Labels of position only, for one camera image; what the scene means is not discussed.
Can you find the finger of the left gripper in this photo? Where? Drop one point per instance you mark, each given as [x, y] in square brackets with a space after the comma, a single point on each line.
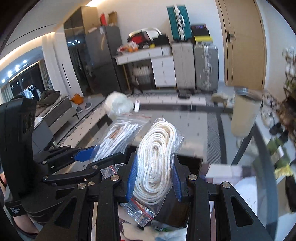
[58, 158]
[90, 171]

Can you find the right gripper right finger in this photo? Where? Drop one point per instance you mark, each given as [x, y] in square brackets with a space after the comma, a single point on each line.
[234, 219]

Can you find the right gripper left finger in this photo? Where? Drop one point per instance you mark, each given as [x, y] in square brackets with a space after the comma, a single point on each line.
[73, 218]

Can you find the black storage box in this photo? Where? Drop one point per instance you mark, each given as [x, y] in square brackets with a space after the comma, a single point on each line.
[175, 209]

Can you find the white round plush cushion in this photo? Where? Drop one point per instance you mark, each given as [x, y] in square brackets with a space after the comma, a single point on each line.
[247, 188]

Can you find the grey sofa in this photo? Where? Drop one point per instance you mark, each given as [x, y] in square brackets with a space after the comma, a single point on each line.
[55, 109]

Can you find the orange bag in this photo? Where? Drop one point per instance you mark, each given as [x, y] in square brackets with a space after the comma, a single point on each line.
[77, 99]

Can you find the white plastic bag bundle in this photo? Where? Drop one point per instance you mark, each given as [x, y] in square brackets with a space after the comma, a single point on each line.
[116, 104]

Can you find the woven basket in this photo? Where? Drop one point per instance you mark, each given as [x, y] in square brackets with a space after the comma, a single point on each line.
[143, 77]

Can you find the cream cylindrical trash can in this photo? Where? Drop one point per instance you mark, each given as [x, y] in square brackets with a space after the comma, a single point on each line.
[246, 107]

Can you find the wooden shoe rack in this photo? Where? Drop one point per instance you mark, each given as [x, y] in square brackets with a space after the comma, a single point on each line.
[287, 106]

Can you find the grey refrigerator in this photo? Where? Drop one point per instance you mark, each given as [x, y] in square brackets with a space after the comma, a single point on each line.
[106, 76]

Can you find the white drawer desk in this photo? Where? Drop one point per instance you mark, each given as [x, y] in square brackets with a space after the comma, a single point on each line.
[161, 60]

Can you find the silver suitcase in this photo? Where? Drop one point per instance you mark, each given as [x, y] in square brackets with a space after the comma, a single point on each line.
[206, 67]

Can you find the dark glass cabinet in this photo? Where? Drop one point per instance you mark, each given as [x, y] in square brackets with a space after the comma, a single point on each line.
[76, 27]

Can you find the beige suitcase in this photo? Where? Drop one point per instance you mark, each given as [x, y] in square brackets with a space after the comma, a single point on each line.
[183, 56]

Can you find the red black shoe box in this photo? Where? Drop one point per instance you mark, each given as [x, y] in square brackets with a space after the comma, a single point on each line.
[139, 38]

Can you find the black yellow box stack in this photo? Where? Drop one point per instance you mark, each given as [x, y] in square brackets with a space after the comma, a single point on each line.
[200, 34]

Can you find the teal suitcase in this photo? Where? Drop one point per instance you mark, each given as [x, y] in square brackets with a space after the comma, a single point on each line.
[179, 22]

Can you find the wooden door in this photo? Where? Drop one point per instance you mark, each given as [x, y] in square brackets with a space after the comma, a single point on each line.
[244, 44]

